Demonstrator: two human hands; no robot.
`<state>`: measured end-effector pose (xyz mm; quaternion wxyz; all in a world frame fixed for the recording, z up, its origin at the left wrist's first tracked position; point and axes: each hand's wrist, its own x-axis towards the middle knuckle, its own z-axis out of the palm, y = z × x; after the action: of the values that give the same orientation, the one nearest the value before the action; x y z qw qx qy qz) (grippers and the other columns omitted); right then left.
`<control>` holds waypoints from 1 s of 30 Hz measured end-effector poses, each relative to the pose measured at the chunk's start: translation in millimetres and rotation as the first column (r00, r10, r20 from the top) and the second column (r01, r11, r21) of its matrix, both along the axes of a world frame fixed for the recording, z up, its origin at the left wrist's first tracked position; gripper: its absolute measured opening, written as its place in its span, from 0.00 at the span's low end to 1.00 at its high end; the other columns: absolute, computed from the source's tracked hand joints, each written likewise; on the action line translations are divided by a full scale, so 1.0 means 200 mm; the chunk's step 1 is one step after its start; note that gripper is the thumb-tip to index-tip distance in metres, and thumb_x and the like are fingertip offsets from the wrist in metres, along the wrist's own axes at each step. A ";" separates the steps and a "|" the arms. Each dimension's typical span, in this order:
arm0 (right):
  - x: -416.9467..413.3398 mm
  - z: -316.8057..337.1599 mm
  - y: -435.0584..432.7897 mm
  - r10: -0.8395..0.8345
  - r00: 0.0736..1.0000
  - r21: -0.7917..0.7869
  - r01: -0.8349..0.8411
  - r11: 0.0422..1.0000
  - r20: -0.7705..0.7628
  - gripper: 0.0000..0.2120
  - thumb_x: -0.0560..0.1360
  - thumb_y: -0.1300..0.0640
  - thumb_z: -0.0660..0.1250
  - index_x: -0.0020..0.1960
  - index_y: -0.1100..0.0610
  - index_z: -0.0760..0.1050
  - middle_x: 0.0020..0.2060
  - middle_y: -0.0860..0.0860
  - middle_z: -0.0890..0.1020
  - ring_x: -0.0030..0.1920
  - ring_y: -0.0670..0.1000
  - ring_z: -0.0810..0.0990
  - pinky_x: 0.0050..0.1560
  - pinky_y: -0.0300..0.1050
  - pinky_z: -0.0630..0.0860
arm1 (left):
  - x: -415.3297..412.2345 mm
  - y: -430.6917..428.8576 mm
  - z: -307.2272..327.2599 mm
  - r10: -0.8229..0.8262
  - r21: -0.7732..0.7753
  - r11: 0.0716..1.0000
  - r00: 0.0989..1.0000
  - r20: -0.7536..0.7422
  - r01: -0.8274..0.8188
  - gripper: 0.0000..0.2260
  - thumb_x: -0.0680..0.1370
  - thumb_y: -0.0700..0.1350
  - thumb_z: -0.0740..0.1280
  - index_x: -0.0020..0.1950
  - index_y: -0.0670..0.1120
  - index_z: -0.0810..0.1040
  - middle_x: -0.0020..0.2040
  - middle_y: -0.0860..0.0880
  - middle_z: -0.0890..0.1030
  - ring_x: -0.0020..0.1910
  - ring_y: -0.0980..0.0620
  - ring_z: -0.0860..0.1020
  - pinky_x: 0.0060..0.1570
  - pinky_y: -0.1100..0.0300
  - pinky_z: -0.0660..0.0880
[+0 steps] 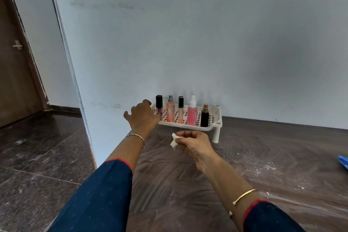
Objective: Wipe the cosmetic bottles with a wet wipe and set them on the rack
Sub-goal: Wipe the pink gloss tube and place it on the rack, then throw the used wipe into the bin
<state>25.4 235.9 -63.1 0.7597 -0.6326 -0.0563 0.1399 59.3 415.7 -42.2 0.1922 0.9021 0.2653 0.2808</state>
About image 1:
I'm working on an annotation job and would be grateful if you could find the person's left hand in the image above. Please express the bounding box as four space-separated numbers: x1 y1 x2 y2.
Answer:
124 99 163 135

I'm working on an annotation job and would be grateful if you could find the person's right hand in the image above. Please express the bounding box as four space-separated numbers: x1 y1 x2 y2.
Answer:
175 130 221 174

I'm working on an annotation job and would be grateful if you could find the brown wooden door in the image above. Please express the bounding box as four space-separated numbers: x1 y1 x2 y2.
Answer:
0 0 50 129

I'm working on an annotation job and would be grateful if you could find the slim black-capped lip gloss tube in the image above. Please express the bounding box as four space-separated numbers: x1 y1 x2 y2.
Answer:
178 96 184 124

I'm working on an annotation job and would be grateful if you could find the dark blue red-trimmed sleeve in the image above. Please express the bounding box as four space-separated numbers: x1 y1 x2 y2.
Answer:
47 158 134 232
242 199 308 232

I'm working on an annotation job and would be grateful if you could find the person's right forearm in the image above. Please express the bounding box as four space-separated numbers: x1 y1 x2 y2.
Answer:
200 156 268 232

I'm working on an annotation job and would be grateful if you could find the white tissue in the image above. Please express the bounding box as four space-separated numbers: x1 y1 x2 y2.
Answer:
170 133 183 150

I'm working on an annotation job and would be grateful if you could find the pink white-capped spray bottle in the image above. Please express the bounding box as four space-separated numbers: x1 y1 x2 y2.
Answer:
187 95 198 126

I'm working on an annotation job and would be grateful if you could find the black gold-capped perfume bottle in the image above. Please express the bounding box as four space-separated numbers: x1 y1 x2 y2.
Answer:
200 103 210 128

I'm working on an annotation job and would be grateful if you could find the white slotted plastic rack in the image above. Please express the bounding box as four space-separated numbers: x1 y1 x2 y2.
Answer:
151 104 223 144

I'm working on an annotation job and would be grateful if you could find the peach spray bottle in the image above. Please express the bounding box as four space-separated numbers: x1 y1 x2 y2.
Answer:
166 95 175 123

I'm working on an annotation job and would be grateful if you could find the person's left forearm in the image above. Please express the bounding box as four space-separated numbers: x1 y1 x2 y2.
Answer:
105 130 148 173

